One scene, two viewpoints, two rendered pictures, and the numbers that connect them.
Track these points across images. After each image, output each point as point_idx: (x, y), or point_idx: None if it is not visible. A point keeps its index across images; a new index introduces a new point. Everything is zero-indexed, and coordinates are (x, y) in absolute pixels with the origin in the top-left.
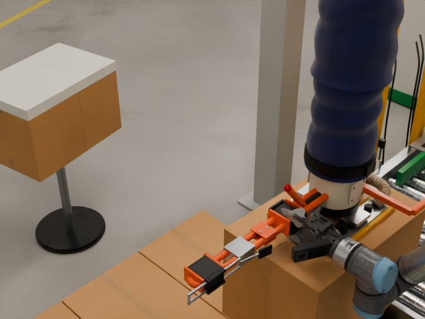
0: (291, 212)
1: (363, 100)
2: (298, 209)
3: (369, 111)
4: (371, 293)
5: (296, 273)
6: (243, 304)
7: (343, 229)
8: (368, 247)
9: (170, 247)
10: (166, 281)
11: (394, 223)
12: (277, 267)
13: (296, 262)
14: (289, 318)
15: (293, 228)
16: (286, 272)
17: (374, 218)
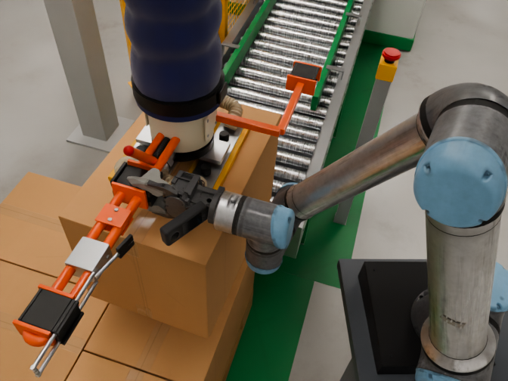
0: (144, 181)
1: (199, 3)
2: (150, 171)
3: (209, 17)
4: (271, 252)
5: (170, 247)
6: (112, 286)
7: (206, 172)
8: (239, 183)
9: (3, 229)
10: (11, 272)
11: (256, 144)
12: (144, 247)
13: (170, 245)
14: (173, 292)
15: (151, 196)
16: (158, 250)
17: (233, 146)
